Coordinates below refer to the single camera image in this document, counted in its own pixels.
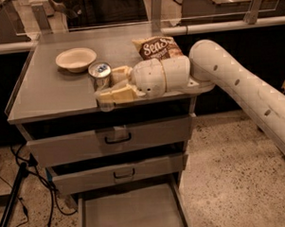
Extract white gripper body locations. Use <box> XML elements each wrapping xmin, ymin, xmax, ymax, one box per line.
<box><xmin>132</xmin><ymin>56</ymin><xmax>214</xmax><ymax>99</ymax></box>

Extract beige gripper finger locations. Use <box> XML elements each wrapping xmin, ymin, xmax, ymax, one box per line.
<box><xmin>96</xmin><ymin>84</ymin><xmax>146</xmax><ymax>104</ymax></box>
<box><xmin>111</xmin><ymin>66</ymin><xmax>132</xmax><ymax>84</ymax></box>

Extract silver redbull can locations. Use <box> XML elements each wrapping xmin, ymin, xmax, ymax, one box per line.
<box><xmin>88</xmin><ymin>61</ymin><xmax>114</xmax><ymax>113</ymax></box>

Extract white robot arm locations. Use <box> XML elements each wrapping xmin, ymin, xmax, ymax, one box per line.
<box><xmin>95</xmin><ymin>40</ymin><xmax>285</xmax><ymax>155</ymax></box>

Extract grey top drawer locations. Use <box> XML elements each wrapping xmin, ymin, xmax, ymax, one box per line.
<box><xmin>27</xmin><ymin>114</ymin><xmax>195</xmax><ymax>167</ymax></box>

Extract grey metal drawer cabinet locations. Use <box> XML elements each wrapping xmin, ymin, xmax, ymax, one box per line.
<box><xmin>1</xmin><ymin>20</ymin><xmax>212</xmax><ymax>227</ymax></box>

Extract grey middle drawer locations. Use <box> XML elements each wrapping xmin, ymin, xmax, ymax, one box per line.
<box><xmin>52</xmin><ymin>152</ymin><xmax>188</xmax><ymax>195</ymax></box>

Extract grey open bottom drawer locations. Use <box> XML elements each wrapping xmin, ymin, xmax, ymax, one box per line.
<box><xmin>78</xmin><ymin>175</ymin><xmax>192</xmax><ymax>227</ymax></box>

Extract brown yellow chip bag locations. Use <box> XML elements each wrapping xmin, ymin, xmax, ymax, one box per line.
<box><xmin>133</xmin><ymin>36</ymin><xmax>183</xmax><ymax>61</ymax></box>

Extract white paper bowl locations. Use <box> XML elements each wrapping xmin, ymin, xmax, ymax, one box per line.
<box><xmin>56</xmin><ymin>47</ymin><xmax>97</xmax><ymax>73</ymax></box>

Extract black tripod leg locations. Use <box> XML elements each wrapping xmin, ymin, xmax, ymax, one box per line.
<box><xmin>0</xmin><ymin>162</ymin><xmax>27</xmax><ymax>227</ymax></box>

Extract black floor cables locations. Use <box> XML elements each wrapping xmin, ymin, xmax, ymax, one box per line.
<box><xmin>0</xmin><ymin>140</ymin><xmax>80</xmax><ymax>227</ymax></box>

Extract white horizontal rail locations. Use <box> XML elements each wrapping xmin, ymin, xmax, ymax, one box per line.
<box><xmin>161</xmin><ymin>15</ymin><xmax>285</xmax><ymax>37</ymax></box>

